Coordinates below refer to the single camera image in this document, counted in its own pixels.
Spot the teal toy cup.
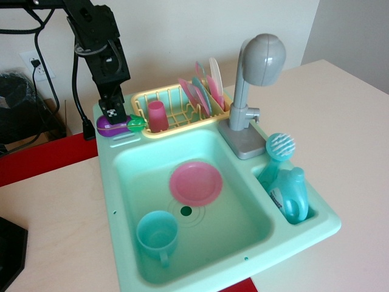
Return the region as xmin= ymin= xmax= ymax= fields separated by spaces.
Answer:
xmin=136 ymin=210 xmax=179 ymax=268

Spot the grey toy faucet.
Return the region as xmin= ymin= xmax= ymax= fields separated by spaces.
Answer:
xmin=218 ymin=33 xmax=286 ymax=160

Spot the red board under table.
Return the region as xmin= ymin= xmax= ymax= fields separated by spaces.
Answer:
xmin=1 ymin=134 xmax=98 ymax=186

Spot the teal detergent bottle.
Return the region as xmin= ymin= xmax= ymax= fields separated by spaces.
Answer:
xmin=267 ymin=167 xmax=309 ymax=224

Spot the teal dish brush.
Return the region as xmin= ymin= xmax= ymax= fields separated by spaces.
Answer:
xmin=258 ymin=133 xmax=295 ymax=187

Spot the mint green toy sink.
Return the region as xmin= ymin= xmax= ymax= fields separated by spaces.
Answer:
xmin=96 ymin=119 xmax=341 ymax=291

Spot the pink teal plate behind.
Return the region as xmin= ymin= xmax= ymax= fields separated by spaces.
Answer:
xmin=195 ymin=61 xmax=207 ymax=86

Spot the pink toy plate in basin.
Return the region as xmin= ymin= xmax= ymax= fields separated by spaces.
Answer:
xmin=169 ymin=161 xmax=223 ymax=207

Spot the black object at left edge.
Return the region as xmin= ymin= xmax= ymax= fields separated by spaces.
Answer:
xmin=1 ymin=217 xmax=28 ymax=291

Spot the pink plate in rack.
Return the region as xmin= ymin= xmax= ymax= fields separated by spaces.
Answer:
xmin=178 ymin=78 xmax=210 ymax=117

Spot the cream plate in rack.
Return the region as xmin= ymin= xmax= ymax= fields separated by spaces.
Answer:
xmin=209 ymin=57 xmax=224 ymax=96

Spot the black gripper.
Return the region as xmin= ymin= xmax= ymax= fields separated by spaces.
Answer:
xmin=82 ymin=38 xmax=131 ymax=125

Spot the white wall outlet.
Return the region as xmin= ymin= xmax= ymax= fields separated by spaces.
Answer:
xmin=19 ymin=50 xmax=56 ymax=82

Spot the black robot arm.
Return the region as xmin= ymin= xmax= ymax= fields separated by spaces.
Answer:
xmin=1 ymin=1 xmax=130 ymax=125

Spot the yellow dish rack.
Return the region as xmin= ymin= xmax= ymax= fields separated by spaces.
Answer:
xmin=129 ymin=84 xmax=232 ymax=139

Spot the black bag in background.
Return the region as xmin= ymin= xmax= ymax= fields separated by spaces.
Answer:
xmin=1 ymin=72 xmax=43 ymax=144

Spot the black cable with plug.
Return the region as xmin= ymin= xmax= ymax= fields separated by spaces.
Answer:
xmin=0 ymin=9 xmax=97 ymax=141

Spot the teal plate in rack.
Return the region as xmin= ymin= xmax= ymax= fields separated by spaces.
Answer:
xmin=191 ymin=77 xmax=212 ymax=117

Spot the purple toy eggplant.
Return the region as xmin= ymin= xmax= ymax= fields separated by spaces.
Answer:
xmin=97 ymin=114 xmax=147 ymax=137

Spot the pink toy tumbler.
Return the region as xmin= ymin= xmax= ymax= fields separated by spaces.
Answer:
xmin=148 ymin=100 xmax=169 ymax=133

